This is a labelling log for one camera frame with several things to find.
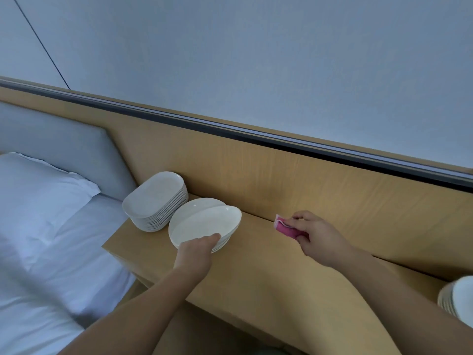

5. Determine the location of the person's right hand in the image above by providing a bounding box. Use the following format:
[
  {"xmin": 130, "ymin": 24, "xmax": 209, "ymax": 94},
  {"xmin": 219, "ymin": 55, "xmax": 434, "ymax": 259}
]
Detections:
[{"xmin": 284, "ymin": 211, "xmax": 357, "ymax": 271}]

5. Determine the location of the person's left hand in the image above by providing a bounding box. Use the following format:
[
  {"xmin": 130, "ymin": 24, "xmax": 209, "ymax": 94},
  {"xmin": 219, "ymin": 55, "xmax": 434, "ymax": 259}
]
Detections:
[{"xmin": 173, "ymin": 233, "xmax": 221, "ymax": 282}]

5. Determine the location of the stack of cleaned round plates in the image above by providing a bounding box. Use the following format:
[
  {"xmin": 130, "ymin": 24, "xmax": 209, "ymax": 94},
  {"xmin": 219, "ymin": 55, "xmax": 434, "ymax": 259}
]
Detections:
[{"xmin": 169, "ymin": 197, "xmax": 242, "ymax": 249}]

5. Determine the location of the white glossy round plate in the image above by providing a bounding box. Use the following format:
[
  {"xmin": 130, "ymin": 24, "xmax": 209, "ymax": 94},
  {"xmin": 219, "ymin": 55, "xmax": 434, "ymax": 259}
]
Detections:
[{"xmin": 210, "ymin": 218, "xmax": 242, "ymax": 254}]

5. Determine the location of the pink cleaning cloth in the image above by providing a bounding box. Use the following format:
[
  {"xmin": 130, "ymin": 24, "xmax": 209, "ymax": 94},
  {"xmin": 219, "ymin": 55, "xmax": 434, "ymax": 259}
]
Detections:
[{"xmin": 274, "ymin": 214, "xmax": 308, "ymax": 240}]

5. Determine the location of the pile of white oblong plates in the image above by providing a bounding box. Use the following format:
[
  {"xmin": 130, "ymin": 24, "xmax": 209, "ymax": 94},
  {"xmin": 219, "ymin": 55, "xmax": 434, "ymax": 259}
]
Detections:
[{"xmin": 122, "ymin": 171, "xmax": 189, "ymax": 233}]

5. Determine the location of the stack of white round plates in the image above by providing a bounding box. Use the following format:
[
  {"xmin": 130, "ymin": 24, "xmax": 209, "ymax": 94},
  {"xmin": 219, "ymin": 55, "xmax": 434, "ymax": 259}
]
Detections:
[{"xmin": 438, "ymin": 276, "xmax": 473, "ymax": 328}]

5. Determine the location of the person's left forearm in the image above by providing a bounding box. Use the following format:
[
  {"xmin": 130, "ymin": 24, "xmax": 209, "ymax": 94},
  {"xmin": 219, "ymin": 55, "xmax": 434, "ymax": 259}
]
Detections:
[{"xmin": 59, "ymin": 266, "xmax": 206, "ymax": 355}]

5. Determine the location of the person's right forearm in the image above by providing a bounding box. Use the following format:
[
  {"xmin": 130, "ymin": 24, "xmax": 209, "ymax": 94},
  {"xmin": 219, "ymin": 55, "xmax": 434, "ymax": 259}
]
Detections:
[{"xmin": 336, "ymin": 251, "xmax": 473, "ymax": 355}]

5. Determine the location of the white bed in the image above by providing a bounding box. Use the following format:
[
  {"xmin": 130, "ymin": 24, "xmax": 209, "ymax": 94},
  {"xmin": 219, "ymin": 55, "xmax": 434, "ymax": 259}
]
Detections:
[{"xmin": 0, "ymin": 192, "xmax": 138, "ymax": 355}]

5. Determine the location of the grey upholstered headboard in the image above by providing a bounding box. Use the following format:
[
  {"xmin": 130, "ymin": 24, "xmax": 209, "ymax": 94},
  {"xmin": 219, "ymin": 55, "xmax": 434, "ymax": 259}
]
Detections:
[{"xmin": 0, "ymin": 102, "xmax": 138, "ymax": 202}]

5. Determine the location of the white pillow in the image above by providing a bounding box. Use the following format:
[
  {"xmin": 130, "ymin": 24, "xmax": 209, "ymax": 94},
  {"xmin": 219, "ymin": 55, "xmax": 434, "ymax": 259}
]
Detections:
[{"xmin": 0, "ymin": 151, "xmax": 101, "ymax": 271}]

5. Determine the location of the black wall rail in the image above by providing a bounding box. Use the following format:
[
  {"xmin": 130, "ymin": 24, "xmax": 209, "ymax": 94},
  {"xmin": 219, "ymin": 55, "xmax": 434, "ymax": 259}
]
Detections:
[{"xmin": 0, "ymin": 77, "xmax": 473, "ymax": 193}]

